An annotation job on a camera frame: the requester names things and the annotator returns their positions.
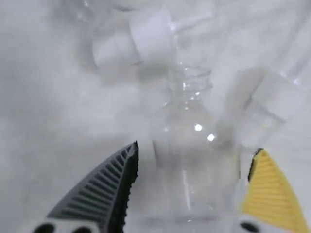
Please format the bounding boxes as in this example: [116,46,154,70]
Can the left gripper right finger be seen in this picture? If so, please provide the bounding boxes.
[237,147,311,233]

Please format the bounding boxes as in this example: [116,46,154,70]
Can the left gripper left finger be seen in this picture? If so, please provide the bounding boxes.
[31,140,139,233]

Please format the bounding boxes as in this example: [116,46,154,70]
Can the clear plastic bottle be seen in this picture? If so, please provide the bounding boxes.
[136,62,246,233]

